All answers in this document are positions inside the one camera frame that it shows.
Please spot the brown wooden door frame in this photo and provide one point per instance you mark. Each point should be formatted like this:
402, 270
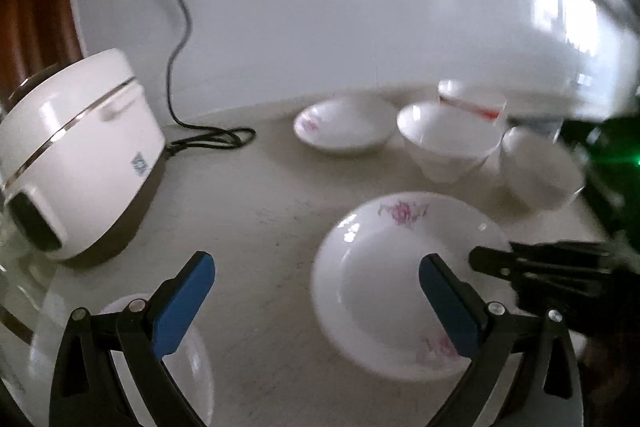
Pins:
35, 6

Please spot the red banded bowl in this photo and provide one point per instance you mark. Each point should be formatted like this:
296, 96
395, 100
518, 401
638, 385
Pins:
474, 99

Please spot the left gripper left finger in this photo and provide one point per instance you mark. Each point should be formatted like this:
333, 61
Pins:
86, 388

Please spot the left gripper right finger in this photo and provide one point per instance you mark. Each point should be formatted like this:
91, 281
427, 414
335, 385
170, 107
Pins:
545, 390

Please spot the large floral plate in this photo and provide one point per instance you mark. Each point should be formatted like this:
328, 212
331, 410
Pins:
365, 282

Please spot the white floral bowl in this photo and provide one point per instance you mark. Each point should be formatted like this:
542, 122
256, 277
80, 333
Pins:
446, 143

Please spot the white rimmed bowl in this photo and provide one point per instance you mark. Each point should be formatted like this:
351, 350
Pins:
541, 174

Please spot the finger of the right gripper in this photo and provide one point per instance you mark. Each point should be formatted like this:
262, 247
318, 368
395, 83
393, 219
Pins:
578, 266

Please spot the white rice cooker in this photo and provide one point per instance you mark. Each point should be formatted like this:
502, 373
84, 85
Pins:
82, 157

